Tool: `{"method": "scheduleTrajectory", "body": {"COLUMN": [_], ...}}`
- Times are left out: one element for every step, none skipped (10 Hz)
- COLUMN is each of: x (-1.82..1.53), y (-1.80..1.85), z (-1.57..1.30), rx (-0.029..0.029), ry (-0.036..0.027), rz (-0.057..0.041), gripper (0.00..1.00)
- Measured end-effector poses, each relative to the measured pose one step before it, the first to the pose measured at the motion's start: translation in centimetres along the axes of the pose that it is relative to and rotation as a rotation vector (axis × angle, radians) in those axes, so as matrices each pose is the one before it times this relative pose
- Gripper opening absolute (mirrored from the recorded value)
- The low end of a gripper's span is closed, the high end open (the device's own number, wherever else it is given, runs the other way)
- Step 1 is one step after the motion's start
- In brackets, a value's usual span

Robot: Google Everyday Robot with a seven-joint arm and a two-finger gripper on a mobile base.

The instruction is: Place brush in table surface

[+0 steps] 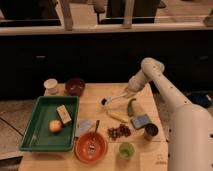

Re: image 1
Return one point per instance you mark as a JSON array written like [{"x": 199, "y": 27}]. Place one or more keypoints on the bunch of red grapes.
[{"x": 121, "y": 130}]

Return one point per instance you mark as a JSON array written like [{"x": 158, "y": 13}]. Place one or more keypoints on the orange bowl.
[{"x": 82, "y": 146}]

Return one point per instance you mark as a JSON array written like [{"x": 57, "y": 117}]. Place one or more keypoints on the blue sponge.
[{"x": 140, "y": 121}]

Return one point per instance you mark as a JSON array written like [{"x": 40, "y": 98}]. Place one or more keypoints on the green plastic tray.
[{"x": 38, "y": 137}]

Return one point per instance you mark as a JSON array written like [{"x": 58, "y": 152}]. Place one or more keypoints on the yellow apple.
[{"x": 55, "y": 126}]

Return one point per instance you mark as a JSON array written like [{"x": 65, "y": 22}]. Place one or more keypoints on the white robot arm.
[{"x": 190, "y": 146}]

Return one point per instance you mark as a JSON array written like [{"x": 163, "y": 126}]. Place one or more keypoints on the dark metal cup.
[{"x": 151, "y": 131}]

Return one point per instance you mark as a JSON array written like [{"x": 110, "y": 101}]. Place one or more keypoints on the metal spoon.
[{"x": 92, "y": 144}]

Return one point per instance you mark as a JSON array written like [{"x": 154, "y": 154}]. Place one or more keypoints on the white handled dish brush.
[{"x": 107, "y": 100}]

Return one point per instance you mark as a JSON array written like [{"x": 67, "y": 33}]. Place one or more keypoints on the dark red bowl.
[{"x": 75, "y": 86}]

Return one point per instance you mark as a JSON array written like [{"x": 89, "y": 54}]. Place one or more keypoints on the blue object on floor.
[{"x": 201, "y": 99}]

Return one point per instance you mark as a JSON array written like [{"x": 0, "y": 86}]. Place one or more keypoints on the white ceramic cup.
[{"x": 51, "y": 86}]

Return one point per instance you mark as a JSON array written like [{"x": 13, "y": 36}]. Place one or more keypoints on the green cucumber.
[{"x": 130, "y": 111}]

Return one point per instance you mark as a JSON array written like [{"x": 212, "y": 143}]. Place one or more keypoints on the grey cloth piece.
[{"x": 83, "y": 126}]

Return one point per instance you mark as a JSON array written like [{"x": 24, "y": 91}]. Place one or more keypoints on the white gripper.
[{"x": 137, "y": 83}]

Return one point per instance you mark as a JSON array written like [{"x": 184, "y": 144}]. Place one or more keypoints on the yellow banana toy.
[{"x": 117, "y": 117}]

